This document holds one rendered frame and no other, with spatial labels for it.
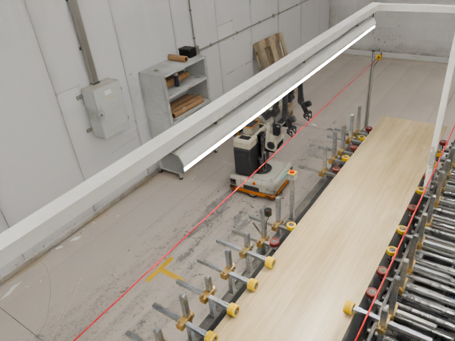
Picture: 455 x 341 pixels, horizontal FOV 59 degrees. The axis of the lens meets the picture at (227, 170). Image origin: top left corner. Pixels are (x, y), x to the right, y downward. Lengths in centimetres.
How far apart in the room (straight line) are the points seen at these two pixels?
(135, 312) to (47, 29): 298
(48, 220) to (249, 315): 185
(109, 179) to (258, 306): 178
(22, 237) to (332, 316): 211
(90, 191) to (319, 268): 214
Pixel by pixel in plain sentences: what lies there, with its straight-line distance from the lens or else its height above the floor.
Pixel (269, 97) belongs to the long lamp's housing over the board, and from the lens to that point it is 212.
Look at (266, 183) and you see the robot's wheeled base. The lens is 513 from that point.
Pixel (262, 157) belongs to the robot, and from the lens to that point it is 526.
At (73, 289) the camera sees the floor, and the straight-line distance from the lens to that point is 471.
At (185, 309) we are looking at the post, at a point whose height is 106.
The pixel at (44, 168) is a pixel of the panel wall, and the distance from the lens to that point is 492.
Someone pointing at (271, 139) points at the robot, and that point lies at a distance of 498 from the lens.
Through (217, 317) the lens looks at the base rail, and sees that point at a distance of 314.
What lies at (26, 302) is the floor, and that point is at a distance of 483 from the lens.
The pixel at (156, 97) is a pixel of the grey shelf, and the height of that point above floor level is 124.
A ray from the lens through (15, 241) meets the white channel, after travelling 127.
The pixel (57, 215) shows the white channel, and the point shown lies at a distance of 131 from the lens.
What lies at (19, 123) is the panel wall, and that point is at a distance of 467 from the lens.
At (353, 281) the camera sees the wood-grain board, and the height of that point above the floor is 90.
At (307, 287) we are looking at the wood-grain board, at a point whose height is 90.
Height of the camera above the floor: 316
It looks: 32 degrees down
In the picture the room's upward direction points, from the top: 6 degrees counter-clockwise
